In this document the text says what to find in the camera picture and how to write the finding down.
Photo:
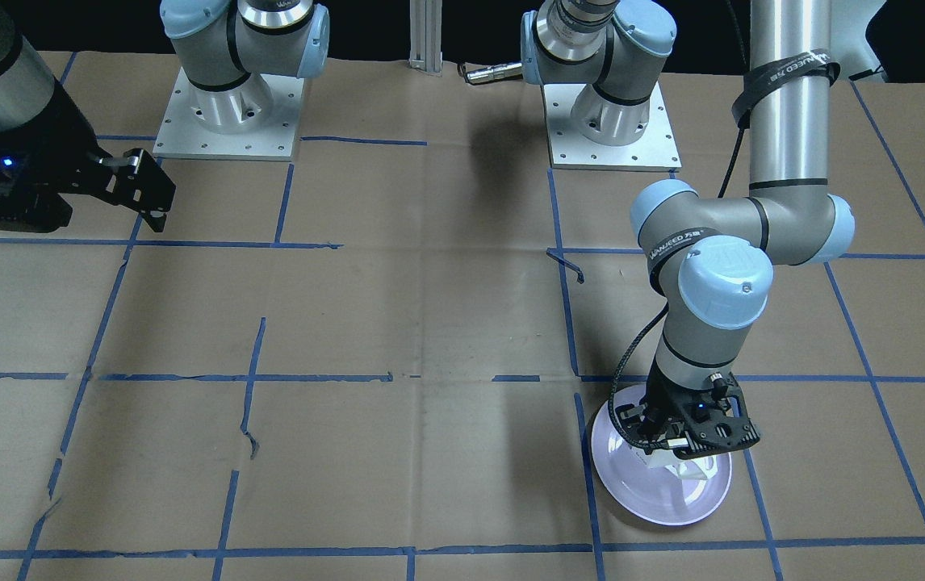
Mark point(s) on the white faceted cup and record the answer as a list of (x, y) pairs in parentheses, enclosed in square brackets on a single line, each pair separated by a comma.
[(703, 469)]

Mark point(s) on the aluminium frame post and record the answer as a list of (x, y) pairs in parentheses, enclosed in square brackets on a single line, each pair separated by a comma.
[(425, 25)]

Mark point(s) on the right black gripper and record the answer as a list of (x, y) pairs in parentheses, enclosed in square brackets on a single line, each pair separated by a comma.
[(61, 127)]

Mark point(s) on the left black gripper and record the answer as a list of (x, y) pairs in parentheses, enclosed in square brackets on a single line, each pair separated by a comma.
[(661, 394)]

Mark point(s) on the lavender plate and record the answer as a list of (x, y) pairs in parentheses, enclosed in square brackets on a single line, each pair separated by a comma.
[(653, 494)]

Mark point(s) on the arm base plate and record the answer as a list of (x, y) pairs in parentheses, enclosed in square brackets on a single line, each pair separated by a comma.
[(257, 121), (586, 132)]

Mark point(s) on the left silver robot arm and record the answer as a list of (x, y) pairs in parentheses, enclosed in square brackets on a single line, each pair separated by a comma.
[(712, 259)]

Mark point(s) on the brown paper table cover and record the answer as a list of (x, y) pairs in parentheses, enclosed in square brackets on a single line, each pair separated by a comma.
[(379, 361)]

